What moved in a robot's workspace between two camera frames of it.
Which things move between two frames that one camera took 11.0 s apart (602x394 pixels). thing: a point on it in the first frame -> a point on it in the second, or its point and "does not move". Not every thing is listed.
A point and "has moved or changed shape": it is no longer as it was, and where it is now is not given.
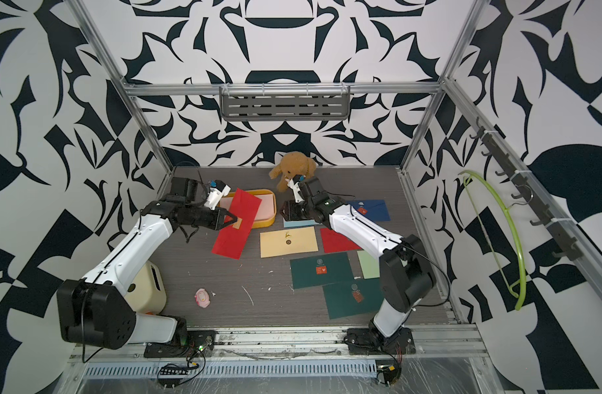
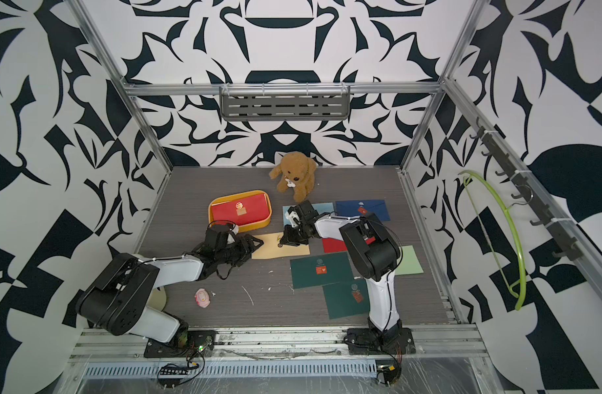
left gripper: (221, 222) -> (248, 250)
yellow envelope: (288, 242) does not move
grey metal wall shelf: (285, 103) does not move
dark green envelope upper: (320, 270) does not move
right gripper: (289, 210) -> (287, 238)
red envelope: (232, 240) has moved or changed shape
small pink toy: (202, 298) does not move
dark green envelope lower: (351, 299) does not move
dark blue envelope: (376, 209) does not move
